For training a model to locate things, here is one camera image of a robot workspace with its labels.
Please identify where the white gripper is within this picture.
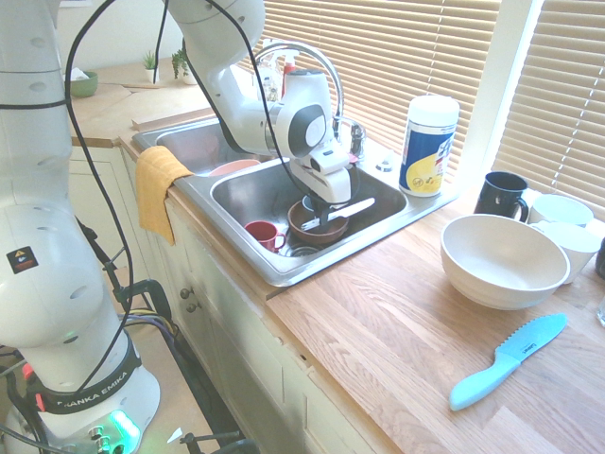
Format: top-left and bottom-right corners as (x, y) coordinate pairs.
(289, 162), (354, 234)

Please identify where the white handled table knife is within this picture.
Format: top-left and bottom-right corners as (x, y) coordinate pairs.
(301, 197), (376, 232)

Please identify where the metal sink drain strainer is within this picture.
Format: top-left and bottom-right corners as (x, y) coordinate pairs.
(283, 242), (322, 259)

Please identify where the stainless steel double sink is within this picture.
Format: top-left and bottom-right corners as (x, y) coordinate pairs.
(130, 113), (460, 288)

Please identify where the light blue serrated knife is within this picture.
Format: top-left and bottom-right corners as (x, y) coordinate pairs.
(448, 312), (568, 412)

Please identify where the brown bowl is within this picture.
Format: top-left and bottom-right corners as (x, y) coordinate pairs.
(286, 199), (352, 246)

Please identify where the red cup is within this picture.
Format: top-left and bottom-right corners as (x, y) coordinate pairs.
(244, 219), (288, 253)

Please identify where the pink bowl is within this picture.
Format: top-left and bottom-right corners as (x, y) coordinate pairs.
(207, 159), (262, 179)

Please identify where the disinfecting wipes canister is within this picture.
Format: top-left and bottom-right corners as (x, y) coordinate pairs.
(398, 94), (461, 199)

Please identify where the clear spray bottle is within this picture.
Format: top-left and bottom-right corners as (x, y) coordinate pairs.
(257, 48), (284, 103)

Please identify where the chrome arched faucet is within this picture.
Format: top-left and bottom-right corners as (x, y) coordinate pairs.
(254, 40), (347, 139)

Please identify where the red nozzle spray bottle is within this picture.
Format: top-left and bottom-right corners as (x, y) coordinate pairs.
(282, 50), (304, 91)

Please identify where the cream kitchen cabinet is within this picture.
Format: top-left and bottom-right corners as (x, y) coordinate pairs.
(68, 141), (393, 454)

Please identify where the yellow dish cloth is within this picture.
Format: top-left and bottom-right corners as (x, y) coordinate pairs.
(135, 145), (195, 246)

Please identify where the black mug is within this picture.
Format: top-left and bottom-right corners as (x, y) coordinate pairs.
(474, 170), (529, 223)

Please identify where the wide wooden window blind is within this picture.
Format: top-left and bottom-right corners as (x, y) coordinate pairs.
(231, 0), (502, 181)

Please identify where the large cream bowl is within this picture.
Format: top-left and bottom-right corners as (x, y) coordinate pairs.
(440, 213), (572, 312)

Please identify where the black clamp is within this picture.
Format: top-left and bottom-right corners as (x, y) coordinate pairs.
(101, 245), (174, 332)

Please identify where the trailing potted plant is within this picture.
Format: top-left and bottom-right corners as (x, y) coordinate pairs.
(170, 46), (198, 86)

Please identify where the small upright potted plant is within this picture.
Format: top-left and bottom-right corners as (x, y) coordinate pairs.
(141, 49), (162, 84)

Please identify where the white cup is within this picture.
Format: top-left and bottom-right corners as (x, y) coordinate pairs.
(533, 220), (602, 285)
(527, 193), (595, 228)

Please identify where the green bowl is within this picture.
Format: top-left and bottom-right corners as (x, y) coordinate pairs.
(70, 70), (99, 99)

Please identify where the narrow wooden window blind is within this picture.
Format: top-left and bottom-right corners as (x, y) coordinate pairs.
(491, 0), (605, 221)

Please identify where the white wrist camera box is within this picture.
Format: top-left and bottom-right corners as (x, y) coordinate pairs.
(309, 146), (352, 177)

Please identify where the chrome faucet handle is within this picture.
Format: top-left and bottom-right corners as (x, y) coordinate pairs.
(348, 121), (370, 160)

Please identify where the coloured wire bundle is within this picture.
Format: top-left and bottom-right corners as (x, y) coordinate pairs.
(117, 309), (177, 338)

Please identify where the black metal stand frame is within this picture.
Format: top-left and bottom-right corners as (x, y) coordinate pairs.
(155, 325), (259, 454)

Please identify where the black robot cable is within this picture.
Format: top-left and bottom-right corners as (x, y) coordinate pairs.
(63, 0), (292, 398)

